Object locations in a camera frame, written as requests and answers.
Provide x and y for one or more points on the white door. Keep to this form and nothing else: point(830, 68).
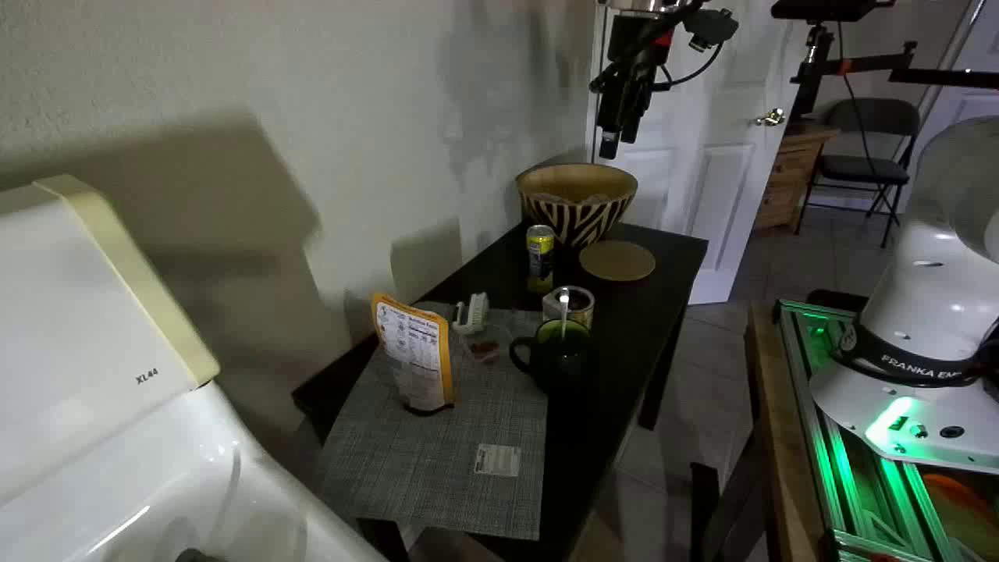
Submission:
point(714, 126)

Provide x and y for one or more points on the zebra patterned wooden bowl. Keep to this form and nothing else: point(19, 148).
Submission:
point(578, 199)

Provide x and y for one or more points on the black side table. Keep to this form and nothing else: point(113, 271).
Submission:
point(634, 344)

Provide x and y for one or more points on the orange snack pouch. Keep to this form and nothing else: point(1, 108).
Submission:
point(418, 344)

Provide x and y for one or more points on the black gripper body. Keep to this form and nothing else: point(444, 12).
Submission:
point(637, 43)

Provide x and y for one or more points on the yellow green drink can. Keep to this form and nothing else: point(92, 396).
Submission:
point(542, 252)

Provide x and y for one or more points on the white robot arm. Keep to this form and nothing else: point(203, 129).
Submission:
point(907, 375)

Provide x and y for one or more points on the small white clip holder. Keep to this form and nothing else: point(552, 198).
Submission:
point(472, 314)

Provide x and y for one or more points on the glass candle jar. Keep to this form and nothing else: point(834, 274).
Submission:
point(568, 303)

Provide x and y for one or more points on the small red brown object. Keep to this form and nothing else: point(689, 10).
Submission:
point(482, 348)

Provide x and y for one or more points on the round brown coaster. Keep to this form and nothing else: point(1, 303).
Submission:
point(617, 259)

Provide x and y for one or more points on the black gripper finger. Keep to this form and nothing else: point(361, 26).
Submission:
point(606, 143)
point(629, 133)

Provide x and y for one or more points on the grey checked place mat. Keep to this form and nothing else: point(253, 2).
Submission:
point(472, 467)

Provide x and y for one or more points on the black folding chair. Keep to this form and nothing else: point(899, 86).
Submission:
point(866, 117)

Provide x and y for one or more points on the dark green mug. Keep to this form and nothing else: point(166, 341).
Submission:
point(557, 357)

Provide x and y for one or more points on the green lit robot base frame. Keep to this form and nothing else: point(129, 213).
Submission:
point(894, 485)

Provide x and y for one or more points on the wooden workbench edge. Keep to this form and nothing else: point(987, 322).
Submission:
point(796, 512)

